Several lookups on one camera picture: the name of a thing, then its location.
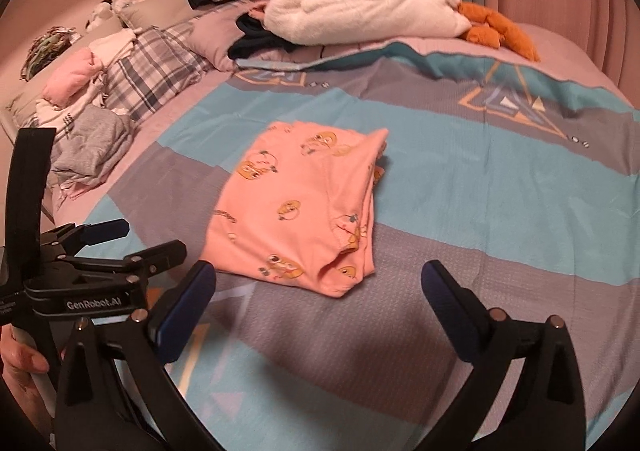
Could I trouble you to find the pink cartoon print shirt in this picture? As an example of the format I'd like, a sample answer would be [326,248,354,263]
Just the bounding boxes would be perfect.
[201,122,388,298]

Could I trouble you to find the person's left hand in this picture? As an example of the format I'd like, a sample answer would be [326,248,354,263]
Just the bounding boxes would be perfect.
[1,325,52,436]

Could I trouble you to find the grey folded garment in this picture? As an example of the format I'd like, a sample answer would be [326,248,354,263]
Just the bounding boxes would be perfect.
[50,104,134,192]

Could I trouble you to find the pink folded garment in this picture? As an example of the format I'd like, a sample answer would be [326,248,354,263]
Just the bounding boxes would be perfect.
[42,47,103,108]

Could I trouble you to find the plaid blue white pillow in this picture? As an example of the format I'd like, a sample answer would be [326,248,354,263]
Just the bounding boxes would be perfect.
[49,23,214,162]

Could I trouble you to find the green patterned cloth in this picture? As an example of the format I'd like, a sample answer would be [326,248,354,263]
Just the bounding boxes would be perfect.
[20,26,81,81]

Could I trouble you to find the grey lilac pillow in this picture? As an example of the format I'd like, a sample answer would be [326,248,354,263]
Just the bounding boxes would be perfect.
[186,2,266,72]

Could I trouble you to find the beige headboard cushion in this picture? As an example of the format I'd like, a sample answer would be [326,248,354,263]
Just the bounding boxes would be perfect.
[119,0,196,30]

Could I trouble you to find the dark navy garment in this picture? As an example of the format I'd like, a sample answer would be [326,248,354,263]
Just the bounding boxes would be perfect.
[227,12,298,60]

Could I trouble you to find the white fluffy goose plush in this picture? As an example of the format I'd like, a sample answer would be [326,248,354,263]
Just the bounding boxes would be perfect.
[264,0,472,46]

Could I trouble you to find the orange plush goose feet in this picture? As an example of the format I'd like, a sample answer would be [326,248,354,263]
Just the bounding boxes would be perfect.
[458,2,540,62]

